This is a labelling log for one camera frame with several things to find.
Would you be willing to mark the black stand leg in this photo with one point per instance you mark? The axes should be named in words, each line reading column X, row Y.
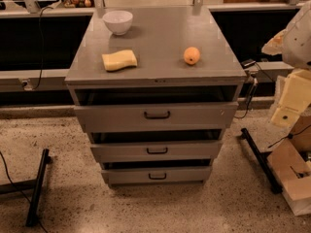
column 262, row 160
column 30, row 189

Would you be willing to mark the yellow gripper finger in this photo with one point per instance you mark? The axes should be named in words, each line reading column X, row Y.
column 275, row 45
column 294, row 99

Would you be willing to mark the white bowl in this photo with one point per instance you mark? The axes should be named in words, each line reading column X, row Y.
column 118, row 22

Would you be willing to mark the grey drawer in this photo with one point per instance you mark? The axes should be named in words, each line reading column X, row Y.
column 157, row 175
column 156, row 151
column 155, row 117

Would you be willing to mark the yellow sponge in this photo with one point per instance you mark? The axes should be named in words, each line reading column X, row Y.
column 119, row 60

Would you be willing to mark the grey drawer cabinet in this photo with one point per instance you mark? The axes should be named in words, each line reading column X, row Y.
column 158, row 37

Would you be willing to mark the grey bottom drawer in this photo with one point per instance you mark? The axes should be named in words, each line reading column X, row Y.
column 157, row 175

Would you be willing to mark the grey top drawer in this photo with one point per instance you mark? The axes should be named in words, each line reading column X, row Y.
column 155, row 117

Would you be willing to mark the black stand leg left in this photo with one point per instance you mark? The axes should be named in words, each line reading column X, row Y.
column 30, row 189

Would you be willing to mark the cardboard box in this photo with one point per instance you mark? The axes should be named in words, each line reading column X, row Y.
column 291, row 170

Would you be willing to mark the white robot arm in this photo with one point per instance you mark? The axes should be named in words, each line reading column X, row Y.
column 294, row 44

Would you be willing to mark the grey middle drawer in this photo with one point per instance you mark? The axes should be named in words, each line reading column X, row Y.
column 156, row 151

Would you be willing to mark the orange fruit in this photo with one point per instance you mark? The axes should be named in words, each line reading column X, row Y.
column 191, row 55

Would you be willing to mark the black stand leg right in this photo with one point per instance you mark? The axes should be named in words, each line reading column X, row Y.
column 262, row 160

